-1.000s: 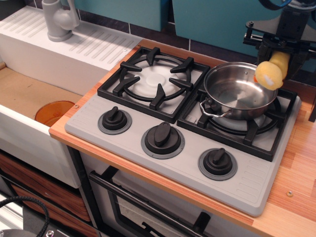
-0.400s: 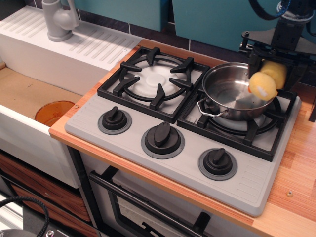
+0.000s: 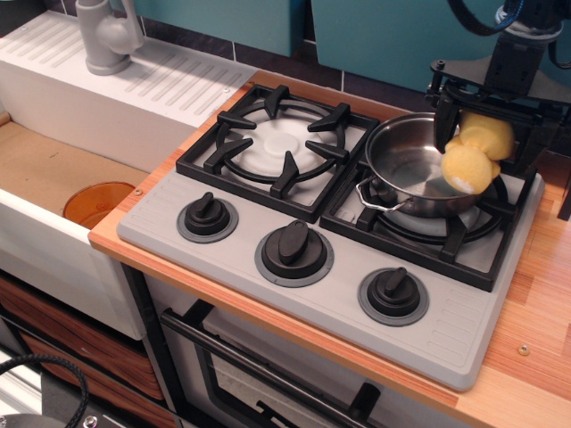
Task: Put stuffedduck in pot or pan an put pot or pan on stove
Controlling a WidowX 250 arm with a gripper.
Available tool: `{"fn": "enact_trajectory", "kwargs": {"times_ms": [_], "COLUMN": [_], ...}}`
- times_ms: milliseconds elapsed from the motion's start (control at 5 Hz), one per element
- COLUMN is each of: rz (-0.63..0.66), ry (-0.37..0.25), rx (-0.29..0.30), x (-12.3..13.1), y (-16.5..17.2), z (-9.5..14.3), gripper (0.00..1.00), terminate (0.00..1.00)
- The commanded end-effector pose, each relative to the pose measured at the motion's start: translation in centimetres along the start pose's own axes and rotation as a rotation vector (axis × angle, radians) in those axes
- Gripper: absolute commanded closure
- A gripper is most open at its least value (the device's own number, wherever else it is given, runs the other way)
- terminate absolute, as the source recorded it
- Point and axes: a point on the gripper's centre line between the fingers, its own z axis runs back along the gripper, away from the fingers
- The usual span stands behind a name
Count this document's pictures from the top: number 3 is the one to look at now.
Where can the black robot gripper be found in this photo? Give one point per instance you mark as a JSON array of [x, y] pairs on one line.
[[506, 85]]

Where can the yellow stuffed duck toy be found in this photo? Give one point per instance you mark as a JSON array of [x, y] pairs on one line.
[[471, 160]]

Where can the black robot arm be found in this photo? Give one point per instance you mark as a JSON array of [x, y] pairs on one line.
[[541, 19]]

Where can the stainless steel pot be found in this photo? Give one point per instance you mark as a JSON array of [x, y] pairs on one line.
[[406, 174]]

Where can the black right stove knob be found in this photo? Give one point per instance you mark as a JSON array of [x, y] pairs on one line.
[[393, 297]]

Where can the black stove knob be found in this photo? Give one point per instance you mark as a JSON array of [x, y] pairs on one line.
[[207, 220], [393, 297], [294, 256]]

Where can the grey toy stove top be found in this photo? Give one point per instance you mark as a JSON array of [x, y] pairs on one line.
[[447, 344]]

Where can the black middle stove knob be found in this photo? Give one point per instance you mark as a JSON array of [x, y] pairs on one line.
[[294, 256]]

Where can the black left stove knob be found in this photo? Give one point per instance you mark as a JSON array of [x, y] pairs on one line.
[[207, 220]]

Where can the black right burner grate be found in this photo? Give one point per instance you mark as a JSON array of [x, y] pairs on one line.
[[480, 248]]

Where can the black burner grate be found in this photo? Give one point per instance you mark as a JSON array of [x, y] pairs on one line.
[[277, 153], [480, 248]]

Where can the black left burner grate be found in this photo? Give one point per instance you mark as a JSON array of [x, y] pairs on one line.
[[277, 153]]

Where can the oven door with window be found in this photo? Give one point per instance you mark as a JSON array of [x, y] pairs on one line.
[[392, 410]]

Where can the grey toy faucet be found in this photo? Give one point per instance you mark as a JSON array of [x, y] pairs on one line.
[[109, 41]]

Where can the white toy sink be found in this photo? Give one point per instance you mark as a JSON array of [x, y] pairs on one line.
[[64, 128]]

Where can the wooden drawer front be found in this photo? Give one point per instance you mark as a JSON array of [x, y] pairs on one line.
[[118, 371]]

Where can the black oven door handle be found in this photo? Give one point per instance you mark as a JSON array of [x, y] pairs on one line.
[[262, 380]]

